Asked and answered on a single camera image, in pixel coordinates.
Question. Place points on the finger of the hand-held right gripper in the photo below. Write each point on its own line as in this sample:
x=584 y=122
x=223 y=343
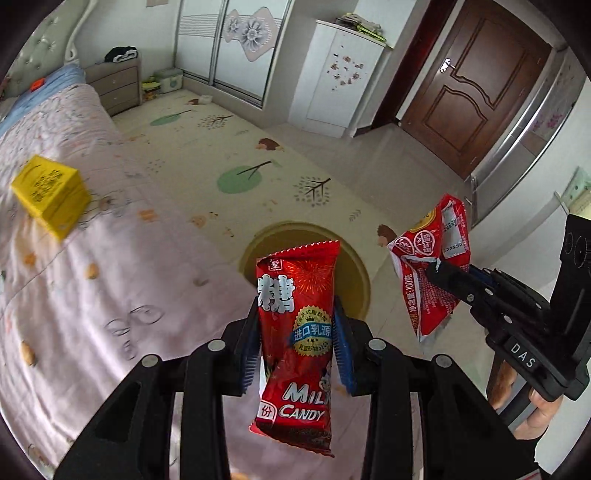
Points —
x=482 y=278
x=450 y=281

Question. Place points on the small white item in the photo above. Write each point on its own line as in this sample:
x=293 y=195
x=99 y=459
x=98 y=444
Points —
x=201 y=99

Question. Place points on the yellow cardboard box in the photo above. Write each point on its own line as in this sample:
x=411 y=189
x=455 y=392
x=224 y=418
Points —
x=48 y=194

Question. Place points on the pink printed quilt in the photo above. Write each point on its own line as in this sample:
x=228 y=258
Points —
x=92 y=295

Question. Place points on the brown wooden door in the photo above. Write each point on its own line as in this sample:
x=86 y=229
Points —
x=471 y=87

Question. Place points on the cream printed play mat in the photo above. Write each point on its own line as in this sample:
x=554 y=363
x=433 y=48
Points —
x=221 y=152

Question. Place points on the red milk candy wrapper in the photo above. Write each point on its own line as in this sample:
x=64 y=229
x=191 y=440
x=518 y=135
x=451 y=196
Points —
x=295 y=360

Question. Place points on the small orange item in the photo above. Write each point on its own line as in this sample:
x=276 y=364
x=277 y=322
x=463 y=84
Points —
x=37 y=84

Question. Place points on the silver framed sliding door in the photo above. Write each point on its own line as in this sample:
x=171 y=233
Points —
x=531 y=134

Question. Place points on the clutter on cabinet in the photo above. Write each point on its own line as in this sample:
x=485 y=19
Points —
x=360 y=25

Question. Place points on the flower print sliding wardrobe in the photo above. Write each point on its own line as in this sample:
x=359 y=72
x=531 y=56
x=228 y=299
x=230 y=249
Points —
x=231 y=41

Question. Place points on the grey nightstand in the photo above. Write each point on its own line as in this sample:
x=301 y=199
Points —
x=115 y=87

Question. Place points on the white cabinet with stickers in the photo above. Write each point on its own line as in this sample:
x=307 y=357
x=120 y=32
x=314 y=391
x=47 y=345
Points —
x=332 y=78

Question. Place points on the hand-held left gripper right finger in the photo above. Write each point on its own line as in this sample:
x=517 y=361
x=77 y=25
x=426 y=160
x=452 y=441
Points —
x=344 y=350

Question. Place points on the green storage box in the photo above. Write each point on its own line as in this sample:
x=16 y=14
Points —
x=170 y=81

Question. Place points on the person's right hand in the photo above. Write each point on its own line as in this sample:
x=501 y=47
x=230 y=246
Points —
x=545 y=413

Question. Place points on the grey tufted headboard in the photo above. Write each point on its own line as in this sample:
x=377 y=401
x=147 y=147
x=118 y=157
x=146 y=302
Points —
x=37 y=41

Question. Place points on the red snack wrapper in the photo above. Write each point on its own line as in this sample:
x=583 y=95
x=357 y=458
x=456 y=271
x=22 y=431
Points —
x=431 y=286

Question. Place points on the yellow-green toys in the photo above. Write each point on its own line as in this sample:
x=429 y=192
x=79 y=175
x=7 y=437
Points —
x=150 y=87

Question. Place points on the yellow round waste bin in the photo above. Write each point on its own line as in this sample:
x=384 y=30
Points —
x=355 y=281

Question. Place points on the dark cloth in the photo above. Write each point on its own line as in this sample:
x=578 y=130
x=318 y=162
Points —
x=121 y=54

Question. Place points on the green and white wall item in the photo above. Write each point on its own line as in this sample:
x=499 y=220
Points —
x=577 y=191

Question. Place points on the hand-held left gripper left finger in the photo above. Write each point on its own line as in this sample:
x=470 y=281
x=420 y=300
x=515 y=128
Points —
x=249 y=350

